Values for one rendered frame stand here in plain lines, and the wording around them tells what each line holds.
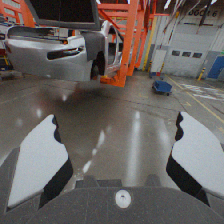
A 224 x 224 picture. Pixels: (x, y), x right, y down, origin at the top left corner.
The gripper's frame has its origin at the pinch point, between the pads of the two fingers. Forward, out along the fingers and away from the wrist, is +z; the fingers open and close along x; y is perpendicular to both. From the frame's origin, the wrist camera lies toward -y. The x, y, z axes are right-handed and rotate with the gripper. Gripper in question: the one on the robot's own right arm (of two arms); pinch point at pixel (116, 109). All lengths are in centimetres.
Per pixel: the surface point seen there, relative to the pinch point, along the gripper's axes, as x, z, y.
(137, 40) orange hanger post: 91, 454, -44
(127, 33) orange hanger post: 33, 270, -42
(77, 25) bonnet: -75, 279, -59
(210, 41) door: 817, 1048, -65
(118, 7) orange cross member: 24, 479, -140
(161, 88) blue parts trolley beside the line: 191, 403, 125
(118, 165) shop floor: 5, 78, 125
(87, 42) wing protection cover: -41, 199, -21
